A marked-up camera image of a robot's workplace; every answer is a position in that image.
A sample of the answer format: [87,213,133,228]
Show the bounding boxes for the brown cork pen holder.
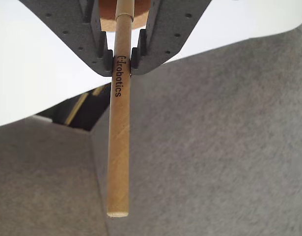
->
[99,0,151,32]

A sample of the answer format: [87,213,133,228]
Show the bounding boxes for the tan pen with black print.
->
[106,0,136,218]

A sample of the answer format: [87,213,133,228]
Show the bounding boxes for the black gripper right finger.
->
[130,0,212,76]

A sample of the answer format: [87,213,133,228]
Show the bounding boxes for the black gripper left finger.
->
[19,0,114,78]

